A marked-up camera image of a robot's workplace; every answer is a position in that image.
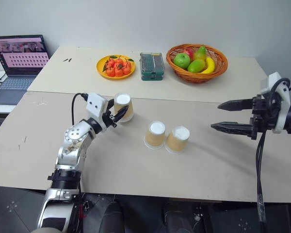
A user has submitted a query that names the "brown ribbed paper cup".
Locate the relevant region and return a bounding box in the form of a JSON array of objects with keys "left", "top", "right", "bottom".
[
  {"left": 144, "top": 120, "right": 166, "bottom": 150},
  {"left": 164, "top": 125, "right": 191, "bottom": 155},
  {"left": 113, "top": 93, "right": 134, "bottom": 123}
]

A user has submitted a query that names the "yellow round plate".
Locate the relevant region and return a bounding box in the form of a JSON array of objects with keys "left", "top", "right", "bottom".
[{"left": 96, "top": 54, "right": 136, "bottom": 80}]

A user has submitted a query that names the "green toy apple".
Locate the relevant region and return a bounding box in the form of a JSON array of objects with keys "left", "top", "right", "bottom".
[{"left": 173, "top": 52, "right": 191, "bottom": 69}]

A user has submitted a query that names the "yellow-green toy pear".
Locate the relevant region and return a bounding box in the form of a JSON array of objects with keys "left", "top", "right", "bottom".
[{"left": 193, "top": 45, "right": 207, "bottom": 61}]

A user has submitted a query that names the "yellow toy banana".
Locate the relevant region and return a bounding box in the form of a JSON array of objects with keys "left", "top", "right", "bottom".
[{"left": 198, "top": 57, "right": 216, "bottom": 74}]

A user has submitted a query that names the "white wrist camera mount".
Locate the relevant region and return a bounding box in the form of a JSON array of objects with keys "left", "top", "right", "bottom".
[
  {"left": 260, "top": 72, "right": 291, "bottom": 134},
  {"left": 86, "top": 93, "right": 108, "bottom": 133}
]

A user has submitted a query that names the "orange wicker basket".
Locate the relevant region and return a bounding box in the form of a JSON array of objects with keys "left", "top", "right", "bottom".
[{"left": 166, "top": 43, "right": 228, "bottom": 84}]

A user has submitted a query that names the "green plastic parts box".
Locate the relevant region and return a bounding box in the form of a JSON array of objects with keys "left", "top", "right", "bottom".
[{"left": 139, "top": 51, "right": 166, "bottom": 81}]

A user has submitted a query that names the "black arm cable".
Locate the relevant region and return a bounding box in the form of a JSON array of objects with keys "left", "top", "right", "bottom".
[
  {"left": 256, "top": 77, "right": 291, "bottom": 233},
  {"left": 71, "top": 93, "right": 88, "bottom": 126}
]

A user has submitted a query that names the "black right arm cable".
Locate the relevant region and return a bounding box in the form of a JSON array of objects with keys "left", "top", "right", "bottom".
[{"left": 256, "top": 77, "right": 291, "bottom": 233}]

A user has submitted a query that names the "grey open laptop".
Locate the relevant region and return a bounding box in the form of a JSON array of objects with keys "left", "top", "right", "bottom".
[{"left": 0, "top": 34, "right": 50, "bottom": 105}]

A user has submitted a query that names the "green toy mango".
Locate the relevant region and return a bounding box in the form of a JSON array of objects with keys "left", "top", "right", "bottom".
[{"left": 187, "top": 59, "right": 206, "bottom": 73}]

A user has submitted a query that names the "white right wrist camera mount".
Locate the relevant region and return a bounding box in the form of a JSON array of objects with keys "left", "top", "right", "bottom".
[{"left": 260, "top": 72, "right": 291, "bottom": 134}]

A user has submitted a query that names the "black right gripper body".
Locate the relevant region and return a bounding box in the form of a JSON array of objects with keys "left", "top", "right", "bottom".
[{"left": 250, "top": 94, "right": 282, "bottom": 141}]

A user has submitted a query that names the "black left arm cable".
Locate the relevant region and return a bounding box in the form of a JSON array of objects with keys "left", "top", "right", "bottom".
[{"left": 71, "top": 93, "right": 88, "bottom": 126}]

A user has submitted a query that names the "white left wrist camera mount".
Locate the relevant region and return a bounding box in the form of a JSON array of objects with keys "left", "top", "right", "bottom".
[{"left": 86, "top": 93, "right": 108, "bottom": 133}]

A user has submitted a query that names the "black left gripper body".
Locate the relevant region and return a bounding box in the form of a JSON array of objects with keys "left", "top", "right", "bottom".
[{"left": 102, "top": 109, "right": 118, "bottom": 129}]

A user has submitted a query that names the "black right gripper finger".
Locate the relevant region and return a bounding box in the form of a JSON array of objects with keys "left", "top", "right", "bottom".
[
  {"left": 210, "top": 122, "right": 253, "bottom": 140},
  {"left": 217, "top": 98, "right": 254, "bottom": 112}
]

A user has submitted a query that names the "dark rounded shape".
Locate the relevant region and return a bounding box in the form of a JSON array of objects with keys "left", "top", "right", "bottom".
[
  {"left": 162, "top": 202, "right": 194, "bottom": 233},
  {"left": 100, "top": 201, "right": 124, "bottom": 233}
]

